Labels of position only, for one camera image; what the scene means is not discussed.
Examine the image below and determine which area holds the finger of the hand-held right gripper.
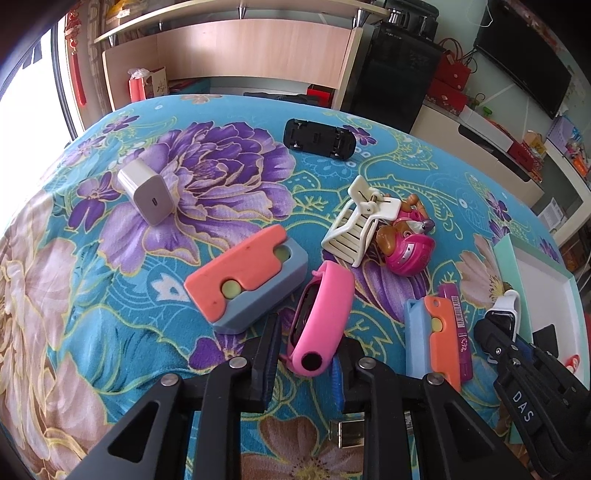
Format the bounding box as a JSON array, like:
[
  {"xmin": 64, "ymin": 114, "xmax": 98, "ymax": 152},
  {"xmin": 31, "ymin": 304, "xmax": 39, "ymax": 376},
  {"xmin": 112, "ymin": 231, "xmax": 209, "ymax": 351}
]
[
  {"xmin": 513, "ymin": 333, "xmax": 578, "ymax": 384},
  {"xmin": 475, "ymin": 316, "xmax": 520, "ymax": 370}
]

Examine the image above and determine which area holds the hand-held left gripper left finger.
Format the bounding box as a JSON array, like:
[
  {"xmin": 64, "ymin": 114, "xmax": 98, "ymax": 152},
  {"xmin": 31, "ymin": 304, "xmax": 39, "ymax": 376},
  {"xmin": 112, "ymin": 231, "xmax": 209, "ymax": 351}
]
[{"xmin": 76, "ymin": 314, "xmax": 283, "ymax": 480}]

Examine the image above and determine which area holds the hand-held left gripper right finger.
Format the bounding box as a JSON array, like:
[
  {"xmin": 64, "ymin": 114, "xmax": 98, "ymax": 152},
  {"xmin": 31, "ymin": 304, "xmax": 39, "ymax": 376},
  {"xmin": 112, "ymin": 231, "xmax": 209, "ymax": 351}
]
[{"xmin": 331, "ymin": 342, "xmax": 525, "ymax": 480}]

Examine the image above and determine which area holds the purple tube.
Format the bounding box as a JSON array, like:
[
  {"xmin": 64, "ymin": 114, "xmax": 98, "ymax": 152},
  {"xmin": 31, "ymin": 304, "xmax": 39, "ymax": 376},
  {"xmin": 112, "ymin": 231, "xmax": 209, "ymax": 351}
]
[{"xmin": 438, "ymin": 284, "xmax": 475, "ymax": 381}]

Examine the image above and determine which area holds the white smartwatch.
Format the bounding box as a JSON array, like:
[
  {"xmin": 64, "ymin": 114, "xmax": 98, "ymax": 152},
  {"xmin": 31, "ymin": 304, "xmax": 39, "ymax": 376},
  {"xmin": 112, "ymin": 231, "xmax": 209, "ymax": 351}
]
[{"xmin": 482, "ymin": 290, "xmax": 523, "ymax": 334}]

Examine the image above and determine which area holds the small orange blue toy knife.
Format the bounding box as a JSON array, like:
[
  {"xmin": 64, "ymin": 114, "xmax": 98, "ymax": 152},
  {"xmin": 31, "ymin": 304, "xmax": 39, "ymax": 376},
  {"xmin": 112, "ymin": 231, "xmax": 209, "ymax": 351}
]
[{"xmin": 404, "ymin": 295, "xmax": 462, "ymax": 393}]

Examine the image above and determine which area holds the white tray box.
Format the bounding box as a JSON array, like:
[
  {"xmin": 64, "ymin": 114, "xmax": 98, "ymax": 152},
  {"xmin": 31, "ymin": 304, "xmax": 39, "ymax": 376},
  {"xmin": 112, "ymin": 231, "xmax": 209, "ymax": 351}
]
[{"xmin": 492, "ymin": 233, "xmax": 591, "ymax": 444}]

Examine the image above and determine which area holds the pink watch band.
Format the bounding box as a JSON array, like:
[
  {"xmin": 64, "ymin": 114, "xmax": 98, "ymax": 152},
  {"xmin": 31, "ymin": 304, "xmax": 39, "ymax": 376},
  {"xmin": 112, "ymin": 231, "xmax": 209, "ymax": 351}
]
[{"xmin": 286, "ymin": 260, "xmax": 356, "ymax": 380}]

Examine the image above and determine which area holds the large orange blue toy knife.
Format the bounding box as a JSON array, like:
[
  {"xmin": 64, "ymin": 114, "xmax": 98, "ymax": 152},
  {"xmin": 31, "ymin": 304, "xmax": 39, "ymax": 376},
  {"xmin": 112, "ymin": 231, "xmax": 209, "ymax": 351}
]
[{"xmin": 184, "ymin": 224, "xmax": 309, "ymax": 334}]

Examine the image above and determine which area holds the white charger adapter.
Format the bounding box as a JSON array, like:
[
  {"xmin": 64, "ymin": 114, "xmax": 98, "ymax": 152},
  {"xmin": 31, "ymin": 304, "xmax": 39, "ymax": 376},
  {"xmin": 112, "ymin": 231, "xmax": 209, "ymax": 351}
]
[{"xmin": 117, "ymin": 159, "xmax": 182, "ymax": 226}]

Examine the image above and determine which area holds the black rectangular block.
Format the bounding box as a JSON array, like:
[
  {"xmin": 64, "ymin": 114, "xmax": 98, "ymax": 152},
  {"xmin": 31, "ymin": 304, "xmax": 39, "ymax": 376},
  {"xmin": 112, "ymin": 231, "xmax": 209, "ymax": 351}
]
[{"xmin": 532, "ymin": 324, "xmax": 558, "ymax": 358}]

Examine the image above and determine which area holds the pink pup toy figure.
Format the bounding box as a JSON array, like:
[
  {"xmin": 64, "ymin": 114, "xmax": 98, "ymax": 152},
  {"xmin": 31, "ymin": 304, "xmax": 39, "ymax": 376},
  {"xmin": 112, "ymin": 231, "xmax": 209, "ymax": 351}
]
[{"xmin": 376, "ymin": 194, "xmax": 437, "ymax": 278}]

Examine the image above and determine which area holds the white printed carton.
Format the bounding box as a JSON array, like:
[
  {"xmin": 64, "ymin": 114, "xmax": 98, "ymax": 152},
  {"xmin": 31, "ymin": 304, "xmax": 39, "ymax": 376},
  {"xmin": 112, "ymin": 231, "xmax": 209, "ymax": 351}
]
[{"xmin": 538, "ymin": 198, "xmax": 566, "ymax": 229}]

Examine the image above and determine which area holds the cream hair claw clip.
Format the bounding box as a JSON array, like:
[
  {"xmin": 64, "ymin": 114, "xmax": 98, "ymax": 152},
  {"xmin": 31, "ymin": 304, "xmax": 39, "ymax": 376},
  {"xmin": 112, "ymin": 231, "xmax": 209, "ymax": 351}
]
[{"xmin": 321, "ymin": 175, "xmax": 402, "ymax": 268}]

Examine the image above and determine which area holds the white desk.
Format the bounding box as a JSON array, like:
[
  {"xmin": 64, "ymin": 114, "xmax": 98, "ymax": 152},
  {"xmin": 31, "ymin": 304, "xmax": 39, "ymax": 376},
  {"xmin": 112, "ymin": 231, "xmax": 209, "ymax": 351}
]
[{"xmin": 536, "ymin": 138, "xmax": 591, "ymax": 245}]

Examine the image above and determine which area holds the cream television cabinet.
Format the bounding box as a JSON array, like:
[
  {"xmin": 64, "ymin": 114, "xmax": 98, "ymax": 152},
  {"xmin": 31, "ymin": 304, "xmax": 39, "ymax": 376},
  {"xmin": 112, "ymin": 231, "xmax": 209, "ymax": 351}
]
[{"xmin": 411, "ymin": 99, "xmax": 546, "ymax": 204}]

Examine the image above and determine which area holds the red flat box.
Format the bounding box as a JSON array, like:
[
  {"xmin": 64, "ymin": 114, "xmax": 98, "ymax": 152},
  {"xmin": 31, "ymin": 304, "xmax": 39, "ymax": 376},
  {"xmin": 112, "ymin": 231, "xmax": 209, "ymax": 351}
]
[{"xmin": 508, "ymin": 141, "xmax": 536, "ymax": 174}]

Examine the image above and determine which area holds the white flat box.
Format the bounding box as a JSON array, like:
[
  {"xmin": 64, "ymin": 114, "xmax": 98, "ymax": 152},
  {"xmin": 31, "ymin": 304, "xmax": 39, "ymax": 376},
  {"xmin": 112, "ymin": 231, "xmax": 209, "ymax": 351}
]
[{"xmin": 457, "ymin": 106, "xmax": 513, "ymax": 148}]

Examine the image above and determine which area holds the black toy car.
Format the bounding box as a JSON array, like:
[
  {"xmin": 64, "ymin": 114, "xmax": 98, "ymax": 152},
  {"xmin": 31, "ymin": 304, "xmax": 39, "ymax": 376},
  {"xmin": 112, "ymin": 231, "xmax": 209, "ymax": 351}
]
[{"xmin": 283, "ymin": 118, "xmax": 357, "ymax": 161}]

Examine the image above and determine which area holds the red gift box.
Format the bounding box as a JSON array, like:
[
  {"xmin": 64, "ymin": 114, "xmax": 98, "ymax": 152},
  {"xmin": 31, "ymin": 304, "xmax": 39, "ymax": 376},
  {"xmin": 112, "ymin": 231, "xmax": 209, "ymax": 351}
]
[{"xmin": 425, "ymin": 78, "xmax": 467, "ymax": 116}]

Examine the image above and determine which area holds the black bag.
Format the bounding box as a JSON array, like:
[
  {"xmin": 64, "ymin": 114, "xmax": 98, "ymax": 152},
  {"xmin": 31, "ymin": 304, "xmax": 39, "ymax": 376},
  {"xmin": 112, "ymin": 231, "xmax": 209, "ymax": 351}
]
[{"xmin": 245, "ymin": 91, "xmax": 324, "ymax": 108}]

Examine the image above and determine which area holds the red handbag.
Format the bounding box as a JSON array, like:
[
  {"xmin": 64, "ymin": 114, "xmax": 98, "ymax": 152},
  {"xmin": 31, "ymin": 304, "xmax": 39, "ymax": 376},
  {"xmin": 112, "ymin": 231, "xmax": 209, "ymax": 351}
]
[{"xmin": 434, "ymin": 39, "xmax": 474, "ymax": 93}]

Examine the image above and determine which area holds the small red box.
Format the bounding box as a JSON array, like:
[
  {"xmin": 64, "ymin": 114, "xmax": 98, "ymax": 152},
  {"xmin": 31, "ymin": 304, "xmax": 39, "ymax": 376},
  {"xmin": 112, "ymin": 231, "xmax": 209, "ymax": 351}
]
[{"xmin": 307, "ymin": 85, "xmax": 335, "ymax": 108}]

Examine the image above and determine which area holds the black water dispenser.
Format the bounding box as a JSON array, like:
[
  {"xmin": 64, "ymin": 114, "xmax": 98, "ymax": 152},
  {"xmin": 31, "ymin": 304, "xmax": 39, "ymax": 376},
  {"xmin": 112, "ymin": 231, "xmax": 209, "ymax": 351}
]
[{"xmin": 339, "ymin": 0, "xmax": 446, "ymax": 134}]

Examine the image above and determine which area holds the red teal box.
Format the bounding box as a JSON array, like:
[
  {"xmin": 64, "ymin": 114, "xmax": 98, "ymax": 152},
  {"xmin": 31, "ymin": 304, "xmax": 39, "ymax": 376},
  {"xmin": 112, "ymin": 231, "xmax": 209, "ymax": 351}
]
[{"xmin": 168, "ymin": 78, "xmax": 211, "ymax": 95}]

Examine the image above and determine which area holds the black television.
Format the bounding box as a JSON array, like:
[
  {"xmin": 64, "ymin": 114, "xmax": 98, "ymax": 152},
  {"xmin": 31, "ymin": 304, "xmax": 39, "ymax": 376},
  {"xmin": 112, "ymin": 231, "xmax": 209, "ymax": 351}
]
[{"xmin": 473, "ymin": 0, "xmax": 573, "ymax": 120}]

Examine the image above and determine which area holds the paper gift bag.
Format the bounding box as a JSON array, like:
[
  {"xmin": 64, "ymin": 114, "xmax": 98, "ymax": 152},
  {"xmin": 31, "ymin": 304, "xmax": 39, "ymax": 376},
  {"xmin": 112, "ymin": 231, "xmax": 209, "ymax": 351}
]
[{"xmin": 128, "ymin": 67, "xmax": 169, "ymax": 103}]

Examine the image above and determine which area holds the wooden counter shelf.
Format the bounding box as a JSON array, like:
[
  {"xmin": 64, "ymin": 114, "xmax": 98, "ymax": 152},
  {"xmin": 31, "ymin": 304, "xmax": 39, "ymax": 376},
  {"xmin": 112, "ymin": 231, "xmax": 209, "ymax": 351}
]
[{"xmin": 92, "ymin": 0, "xmax": 389, "ymax": 112}]

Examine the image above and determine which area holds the red hanging decoration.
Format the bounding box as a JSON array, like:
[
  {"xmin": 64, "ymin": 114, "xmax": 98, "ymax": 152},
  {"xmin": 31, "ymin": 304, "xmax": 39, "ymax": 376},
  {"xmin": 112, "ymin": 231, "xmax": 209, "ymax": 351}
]
[{"xmin": 65, "ymin": 9, "xmax": 88, "ymax": 107}]

